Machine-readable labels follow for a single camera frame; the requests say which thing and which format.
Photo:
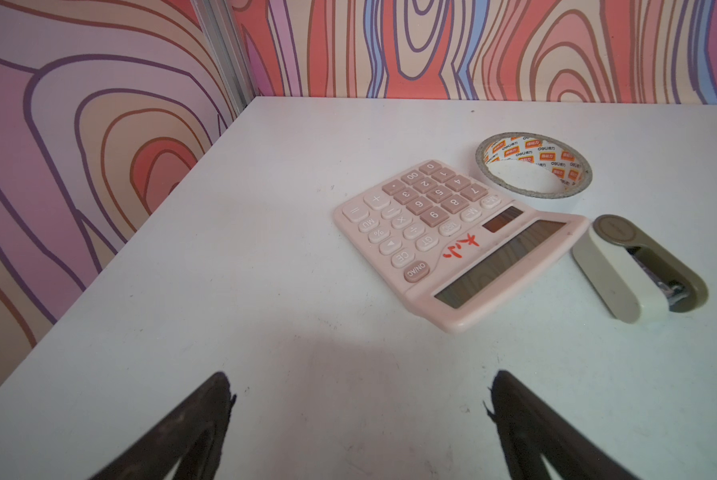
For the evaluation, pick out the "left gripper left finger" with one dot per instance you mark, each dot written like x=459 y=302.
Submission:
x=186 y=443

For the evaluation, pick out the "small grey stapler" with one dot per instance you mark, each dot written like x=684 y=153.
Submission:
x=637 y=279

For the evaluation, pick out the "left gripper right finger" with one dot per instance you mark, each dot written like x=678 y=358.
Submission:
x=533 y=436

